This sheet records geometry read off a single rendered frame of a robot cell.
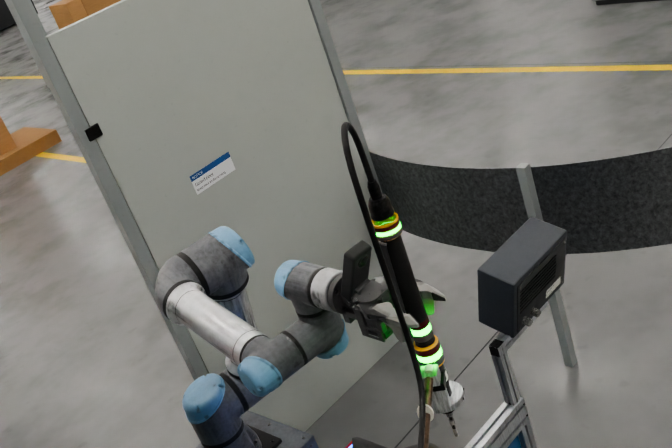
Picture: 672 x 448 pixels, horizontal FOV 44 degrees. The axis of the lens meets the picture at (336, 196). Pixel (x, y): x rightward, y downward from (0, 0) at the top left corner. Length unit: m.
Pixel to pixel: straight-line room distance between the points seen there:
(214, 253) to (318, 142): 1.80
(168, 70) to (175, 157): 0.32
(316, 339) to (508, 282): 0.70
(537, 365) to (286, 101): 1.56
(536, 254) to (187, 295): 0.92
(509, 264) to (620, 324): 1.81
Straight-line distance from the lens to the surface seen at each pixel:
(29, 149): 9.54
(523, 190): 3.27
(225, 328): 1.63
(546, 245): 2.22
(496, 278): 2.13
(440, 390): 1.41
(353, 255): 1.37
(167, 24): 3.14
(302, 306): 1.54
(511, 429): 2.34
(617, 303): 4.05
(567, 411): 3.56
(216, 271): 1.84
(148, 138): 3.10
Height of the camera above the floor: 2.41
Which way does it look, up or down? 25 degrees down
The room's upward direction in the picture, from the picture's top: 20 degrees counter-clockwise
